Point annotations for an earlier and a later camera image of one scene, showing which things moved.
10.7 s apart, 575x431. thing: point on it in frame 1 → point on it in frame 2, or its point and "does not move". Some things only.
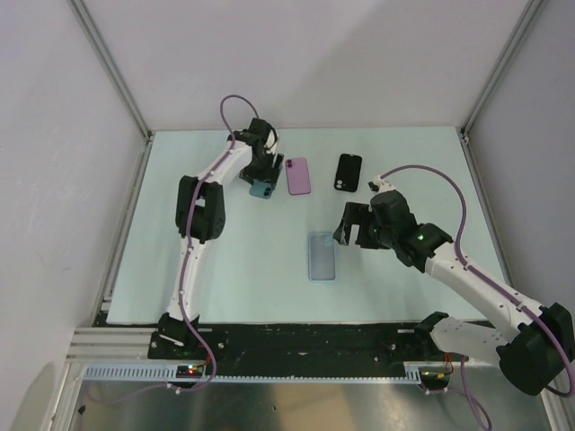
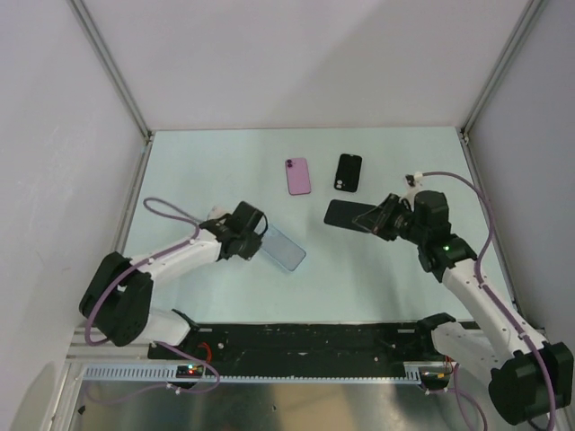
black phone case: [349, 173] does not move
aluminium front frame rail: [104, 343] does not move
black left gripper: [269, 175] → [253, 246]
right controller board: [435, 379] does not move
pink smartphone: [297, 175] does not move
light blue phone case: [322, 258] → [277, 244]
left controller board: [189, 371] does not move
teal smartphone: [260, 189] → [342, 213]
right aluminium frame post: [532, 11] does not move
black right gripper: [354, 214] → [377, 219]
